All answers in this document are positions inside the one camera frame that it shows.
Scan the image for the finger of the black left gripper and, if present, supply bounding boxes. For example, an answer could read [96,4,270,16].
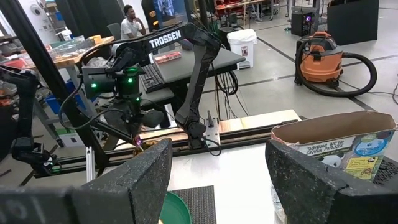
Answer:
[124,105,147,146]

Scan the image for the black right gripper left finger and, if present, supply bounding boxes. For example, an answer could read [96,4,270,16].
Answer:
[73,138,174,224]

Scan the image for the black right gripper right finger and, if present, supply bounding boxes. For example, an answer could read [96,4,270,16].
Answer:
[265,139,398,224]

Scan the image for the colourful panda cereal box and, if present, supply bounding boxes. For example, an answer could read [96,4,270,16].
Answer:
[271,110,397,183]

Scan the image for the black keyboard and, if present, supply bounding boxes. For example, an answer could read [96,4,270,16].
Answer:
[139,63,166,95]

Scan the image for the aluminium extrusion bar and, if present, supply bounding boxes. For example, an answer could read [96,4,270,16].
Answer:
[85,146,96,183]

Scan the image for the red flat box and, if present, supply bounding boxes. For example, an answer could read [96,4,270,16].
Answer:
[154,51,182,65]

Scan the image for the grey office chair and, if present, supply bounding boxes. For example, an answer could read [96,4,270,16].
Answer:
[106,22,123,42]

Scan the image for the green plate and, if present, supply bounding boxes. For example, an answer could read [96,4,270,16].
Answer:
[159,191,192,224]

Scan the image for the person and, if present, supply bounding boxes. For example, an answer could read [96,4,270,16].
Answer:
[119,4,147,40]

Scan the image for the grey desk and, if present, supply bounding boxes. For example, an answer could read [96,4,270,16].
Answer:
[138,46,247,108]

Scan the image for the wooden work table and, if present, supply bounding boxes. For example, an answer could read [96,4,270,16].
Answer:
[18,35,116,71]

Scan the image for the white cardboard box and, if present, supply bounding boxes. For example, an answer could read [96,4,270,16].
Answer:
[55,128,85,148]

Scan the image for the metal mounting plate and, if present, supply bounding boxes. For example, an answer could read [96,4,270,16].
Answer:
[203,110,222,149]

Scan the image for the blue storage bin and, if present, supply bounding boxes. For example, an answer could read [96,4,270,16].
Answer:
[43,79,87,115]

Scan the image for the grey woven placemat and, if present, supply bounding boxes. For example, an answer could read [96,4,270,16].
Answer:
[169,185,218,224]

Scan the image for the screen with blue picture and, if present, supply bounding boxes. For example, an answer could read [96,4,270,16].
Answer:
[141,0,189,32]

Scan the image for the white trash bin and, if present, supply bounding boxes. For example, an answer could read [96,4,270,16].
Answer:
[226,28,258,70]

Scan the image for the orange shop vacuum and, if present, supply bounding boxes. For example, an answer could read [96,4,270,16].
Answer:
[294,30,345,88]
[294,39,378,98]

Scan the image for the black computer tower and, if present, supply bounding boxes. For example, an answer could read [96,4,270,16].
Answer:
[290,6,318,38]

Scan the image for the black cabinet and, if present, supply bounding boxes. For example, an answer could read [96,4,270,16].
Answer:
[326,0,380,46]

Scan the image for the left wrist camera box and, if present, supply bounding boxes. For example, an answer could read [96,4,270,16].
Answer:
[81,65,117,100]

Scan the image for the black table frame rail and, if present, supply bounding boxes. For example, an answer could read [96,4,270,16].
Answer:
[30,119,307,179]

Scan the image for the black frame post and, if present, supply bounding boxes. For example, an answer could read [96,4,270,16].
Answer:
[0,0,110,177]

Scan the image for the black hanging cables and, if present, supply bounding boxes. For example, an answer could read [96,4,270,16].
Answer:
[213,68,241,98]

